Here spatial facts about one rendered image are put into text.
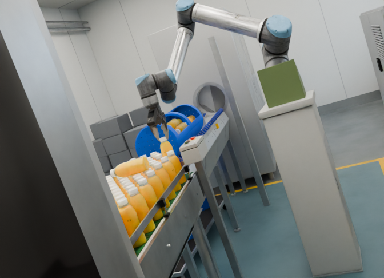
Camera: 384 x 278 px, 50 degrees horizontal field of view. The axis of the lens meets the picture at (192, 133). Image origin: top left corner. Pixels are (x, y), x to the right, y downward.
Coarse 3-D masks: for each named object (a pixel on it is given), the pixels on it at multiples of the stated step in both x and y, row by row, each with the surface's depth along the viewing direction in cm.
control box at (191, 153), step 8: (200, 136) 231; (184, 144) 221; (192, 144) 214; (200, 144) 221; (184, 152) 216; (192, 152) 215; (200, 152) 216; (184, 160) 217; (192, 160) 216; (200, 160) 215
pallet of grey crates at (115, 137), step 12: (144, 108) 648; (108, 120) 627; (120, 120) 631; (132, 120) 661; (144, 120) 654; (96, 132) 686; (108, 132) 633; (120, 132) 626; (132, 132) 619; (96, 144) 645; (108, 144) 638; (120, 144) 631; (132, 144) 625; (108, 156) 647; (120, 156) 637; (132, 156) 630; (108, 168) 649
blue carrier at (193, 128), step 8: (184, 104) 333; (168, 112) 318; (176, 112) 295; (184, 112) 336; (192, 112) 335; (200, 112) 333; (168, 120) 333; (184, 120) 290; (200, 120) 323; (144, 128) 254; (160, 128) 252; (168, 128) 251; (192, 128) 293; (200, 128) 325; (144, 136) 255; (152, 136) 254; (160, 136) 253; (176, 136) 252; (184, 136) 268; (192, 136) 294; (136, 144) 257; (144, 144) 256; (152, 144) 255; (160, 144) 254; (176, 144) 252; (144, 152) 257; (152, 152) 256; (160, 152) 255; (176, 152) 253
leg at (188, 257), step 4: (188, 244) 271; (188, 248) 269; (184, 252) 268; (188, 252) 267; (184, 256) 268; (188, 256) 268; (192, 256) 271; (188, 260) 268; (192, 260) 269; (188, 264) 269; (192, 264) 269; (188, 268) 270; (192, 268) 269; (196, 268) 272; (192, 272) 270; (196, 272) 270; (192, 276) 270; (196, 276) 270
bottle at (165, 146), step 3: (162, 141) 229; (165, 141) 229; (168, 141) 230; (162, 144) 228; (165, 144) 228; (168, 144) 228; (162, 147) 228; (165, 147) 228; (168, 147) 228; (171, 147) 230; (162, 150) 228; (165, 150) 228; (168, 150) 228; (162, 153) 229; (165, 153) 228; (174, 153) 231
